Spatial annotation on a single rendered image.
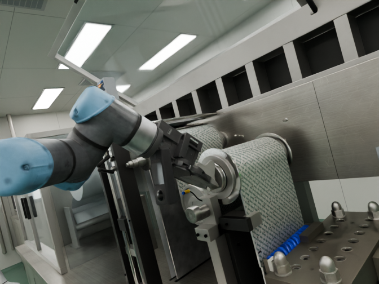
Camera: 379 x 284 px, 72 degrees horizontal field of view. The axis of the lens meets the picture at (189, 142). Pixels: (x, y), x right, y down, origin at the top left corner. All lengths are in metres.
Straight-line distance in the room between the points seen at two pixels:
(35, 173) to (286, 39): 0.77
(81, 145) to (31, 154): 0.13
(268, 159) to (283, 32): 0.41
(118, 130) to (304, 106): 0.59
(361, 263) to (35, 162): 0.61
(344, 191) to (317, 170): 2.60
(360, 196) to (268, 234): 2.78
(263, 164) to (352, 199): 2.81
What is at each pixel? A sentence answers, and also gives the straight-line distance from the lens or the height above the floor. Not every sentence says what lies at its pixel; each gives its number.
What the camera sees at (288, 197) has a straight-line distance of 0.81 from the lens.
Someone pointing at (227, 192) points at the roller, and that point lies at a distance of 0.66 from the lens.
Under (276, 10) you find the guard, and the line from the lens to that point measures 0.95.
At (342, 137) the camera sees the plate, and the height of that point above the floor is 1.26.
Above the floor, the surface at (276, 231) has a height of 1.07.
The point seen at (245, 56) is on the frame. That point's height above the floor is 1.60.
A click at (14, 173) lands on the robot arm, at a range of 0.39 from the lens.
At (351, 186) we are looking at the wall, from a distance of 3.45.
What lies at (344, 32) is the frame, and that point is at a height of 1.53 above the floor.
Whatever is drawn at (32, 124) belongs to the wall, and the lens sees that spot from 6.21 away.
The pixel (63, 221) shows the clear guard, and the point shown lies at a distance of 1.50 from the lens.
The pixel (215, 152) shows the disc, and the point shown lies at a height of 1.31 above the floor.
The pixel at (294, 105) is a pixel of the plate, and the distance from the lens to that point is 0.89.
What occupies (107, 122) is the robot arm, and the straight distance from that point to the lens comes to 0.49.
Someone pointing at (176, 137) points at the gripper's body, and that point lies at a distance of 0.57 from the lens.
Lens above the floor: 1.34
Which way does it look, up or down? 1 degrees up
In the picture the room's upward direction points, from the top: 15 degrees counter-clockwise
